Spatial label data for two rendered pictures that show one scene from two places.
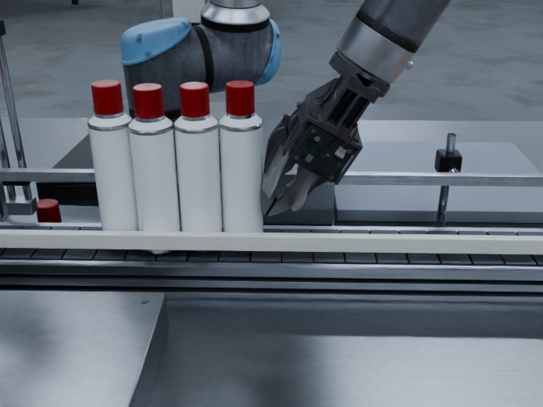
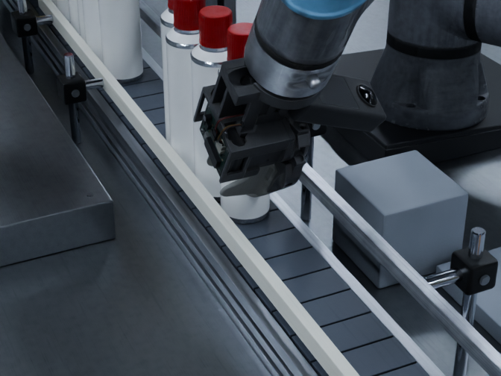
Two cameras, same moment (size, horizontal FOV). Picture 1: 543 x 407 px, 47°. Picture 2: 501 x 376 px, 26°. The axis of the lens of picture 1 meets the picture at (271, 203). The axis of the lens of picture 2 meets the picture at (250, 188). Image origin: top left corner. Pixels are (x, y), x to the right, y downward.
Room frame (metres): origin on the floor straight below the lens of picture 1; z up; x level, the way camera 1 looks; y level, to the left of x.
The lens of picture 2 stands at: (0.28, -0.82, 1.49)
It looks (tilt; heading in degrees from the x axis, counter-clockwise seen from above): 31 degrees down; 64
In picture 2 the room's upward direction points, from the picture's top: straight up
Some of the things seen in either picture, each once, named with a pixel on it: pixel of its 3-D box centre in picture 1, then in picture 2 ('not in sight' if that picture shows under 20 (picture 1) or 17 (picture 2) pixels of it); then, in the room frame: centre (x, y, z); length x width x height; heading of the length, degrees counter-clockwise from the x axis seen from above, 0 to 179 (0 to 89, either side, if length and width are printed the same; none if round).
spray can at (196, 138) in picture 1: (198, 169); (217, 104); (0.70, 0.09, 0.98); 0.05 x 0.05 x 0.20
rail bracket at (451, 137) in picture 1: (448, 198); (448, 317); (0.76, -0.24, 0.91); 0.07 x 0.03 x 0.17; 179
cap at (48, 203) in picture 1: (48, 212); not in sight; (0.85, 0.34, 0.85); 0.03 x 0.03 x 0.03
